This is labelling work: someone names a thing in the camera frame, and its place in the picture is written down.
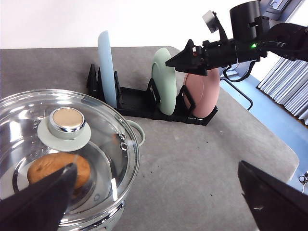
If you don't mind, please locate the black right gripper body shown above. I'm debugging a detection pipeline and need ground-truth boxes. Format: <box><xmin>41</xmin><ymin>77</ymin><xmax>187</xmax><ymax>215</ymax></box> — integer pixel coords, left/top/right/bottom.
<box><xmin>193</xmin><ymin>38</ymin><xmax>267</xmax><ymax>70</ymax></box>

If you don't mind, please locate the blue plate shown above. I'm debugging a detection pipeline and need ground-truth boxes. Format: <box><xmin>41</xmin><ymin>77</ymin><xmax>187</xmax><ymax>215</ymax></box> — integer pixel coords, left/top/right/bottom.
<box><xmin>98</xmin><ymin>30</ymin><xmax>116</xmax><ymax>108</ymax></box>

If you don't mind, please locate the brown potato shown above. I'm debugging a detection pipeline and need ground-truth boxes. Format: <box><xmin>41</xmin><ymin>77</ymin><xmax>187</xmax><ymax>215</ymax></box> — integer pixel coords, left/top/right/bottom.
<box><xmin>27</xmin><ymin>153</ymin><xmax>90</xmax><ymax>190</ymax></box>

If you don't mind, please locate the black cable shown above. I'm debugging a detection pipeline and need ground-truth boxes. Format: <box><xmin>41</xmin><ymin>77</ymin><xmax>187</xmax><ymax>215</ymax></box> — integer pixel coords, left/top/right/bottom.
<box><xmin>220</xmin><ymin>60</ymin><xmax>257</xmax><ymax>111</ymax></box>

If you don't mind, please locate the black plate rack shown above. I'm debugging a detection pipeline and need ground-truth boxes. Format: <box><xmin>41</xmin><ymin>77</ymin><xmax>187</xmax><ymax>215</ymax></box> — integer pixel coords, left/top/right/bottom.
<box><xmin>87</xmin><ymin>65</ymin><xmax>218</xmax><ymax>126</ymax></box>

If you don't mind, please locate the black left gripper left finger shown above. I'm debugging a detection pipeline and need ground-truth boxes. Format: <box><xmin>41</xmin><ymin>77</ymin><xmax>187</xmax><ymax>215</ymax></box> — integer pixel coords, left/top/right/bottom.
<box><xmin>0</xmin><ymin>163</ymin><xmax>77</xmax><ymax>231</ymax></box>

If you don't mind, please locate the glass pot lid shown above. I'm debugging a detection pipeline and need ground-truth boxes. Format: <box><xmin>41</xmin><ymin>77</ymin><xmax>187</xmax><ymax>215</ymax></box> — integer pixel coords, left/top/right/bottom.
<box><xmin>0</xmin><ymin>90</ymin><xmax>140</xmax><ymax>224</ymax></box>

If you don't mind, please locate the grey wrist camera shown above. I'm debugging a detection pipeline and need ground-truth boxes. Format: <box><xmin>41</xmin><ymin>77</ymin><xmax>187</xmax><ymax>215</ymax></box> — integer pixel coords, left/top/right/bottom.
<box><xmin>202</xmin><ymin>10</ymin><xmax>219</xmax><ymax>33</ymax></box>

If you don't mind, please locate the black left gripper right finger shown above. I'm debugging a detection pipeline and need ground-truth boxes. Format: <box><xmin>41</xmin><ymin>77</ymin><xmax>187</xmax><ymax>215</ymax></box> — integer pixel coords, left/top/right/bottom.
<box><xmin>238</xmin><ymin>160</ymin><xmax>308</xmax><ymax>231</ymax></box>

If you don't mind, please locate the green electric steamer pot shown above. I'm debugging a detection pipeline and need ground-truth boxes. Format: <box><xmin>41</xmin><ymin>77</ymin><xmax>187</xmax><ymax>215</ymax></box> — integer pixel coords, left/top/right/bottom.
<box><xmin>0</xmin><ymin>89</ymin><xmax>145</xmax><ymax>231</ymax></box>

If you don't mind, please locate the green plate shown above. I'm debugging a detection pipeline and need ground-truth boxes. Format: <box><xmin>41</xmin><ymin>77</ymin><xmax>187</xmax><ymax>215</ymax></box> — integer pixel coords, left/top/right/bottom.
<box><xmin>152</xmin><ymin>47</ymin><xmax>177</xmax><ymax>115</ymax></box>

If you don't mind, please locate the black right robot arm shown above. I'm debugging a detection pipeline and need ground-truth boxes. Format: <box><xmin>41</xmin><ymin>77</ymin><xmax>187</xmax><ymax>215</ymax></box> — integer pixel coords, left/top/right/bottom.
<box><xmin>165</xmin><ymin>1</ymin><xmax>308</xmax><ymax>77</ymax></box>

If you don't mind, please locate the grey corrugated panel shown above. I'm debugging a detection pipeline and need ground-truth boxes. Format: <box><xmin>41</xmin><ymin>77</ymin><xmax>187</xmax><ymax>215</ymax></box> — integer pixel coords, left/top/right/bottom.
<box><xmin>257</xmin><ymin>58</ymin><xmax>308</xmax><ymax>125</ymax></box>

